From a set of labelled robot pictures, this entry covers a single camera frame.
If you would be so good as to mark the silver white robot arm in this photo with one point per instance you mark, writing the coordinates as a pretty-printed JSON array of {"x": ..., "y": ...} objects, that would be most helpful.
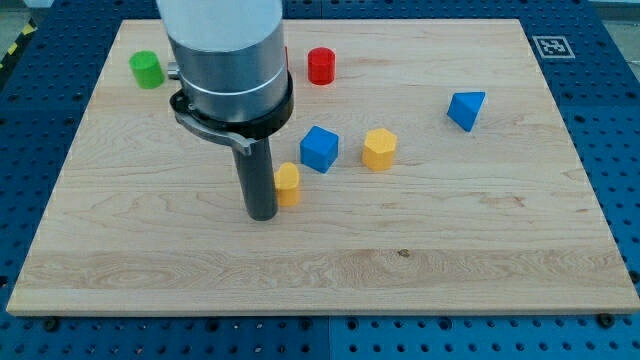
[{"x": 236, "y": 89}]

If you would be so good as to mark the white fiducial marker tag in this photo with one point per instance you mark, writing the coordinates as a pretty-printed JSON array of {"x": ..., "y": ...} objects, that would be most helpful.
[{"x": 553, "y": 47}]

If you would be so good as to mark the blue cube block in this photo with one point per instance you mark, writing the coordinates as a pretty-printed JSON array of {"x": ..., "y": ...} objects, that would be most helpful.
[{"x": 319, "y": 149}]

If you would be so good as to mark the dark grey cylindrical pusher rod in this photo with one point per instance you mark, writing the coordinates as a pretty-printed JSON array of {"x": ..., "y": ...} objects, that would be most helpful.
[{"x": 256, "y": 176}]

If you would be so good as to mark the yellow hexagon block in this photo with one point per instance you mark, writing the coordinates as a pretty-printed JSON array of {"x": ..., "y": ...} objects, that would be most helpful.
[{"x": 379, "y": 149}]

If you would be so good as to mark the black flange with grey bracket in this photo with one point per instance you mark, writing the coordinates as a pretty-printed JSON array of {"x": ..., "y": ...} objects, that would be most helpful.
[{"x": 240, "y": 136}]

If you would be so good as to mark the red cylinder block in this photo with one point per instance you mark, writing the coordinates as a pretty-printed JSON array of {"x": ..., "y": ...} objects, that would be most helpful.
[{"x": 321, "y": 64}]

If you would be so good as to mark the green cylinder block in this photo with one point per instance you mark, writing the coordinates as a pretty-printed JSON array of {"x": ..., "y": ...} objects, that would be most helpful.
[{"x": 146, "y": 69}]

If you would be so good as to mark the blue triangular prism block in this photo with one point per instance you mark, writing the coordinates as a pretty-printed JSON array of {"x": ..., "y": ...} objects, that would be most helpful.
[{"x": 464, "y": 108}]

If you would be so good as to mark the wooden board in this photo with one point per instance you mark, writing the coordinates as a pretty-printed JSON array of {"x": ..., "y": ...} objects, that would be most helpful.
[{"x": 147, "y": 220}]

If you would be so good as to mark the yellow heart block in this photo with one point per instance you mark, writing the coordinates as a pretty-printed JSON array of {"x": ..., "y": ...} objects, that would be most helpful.
[{"x": 287, "y": 183}]

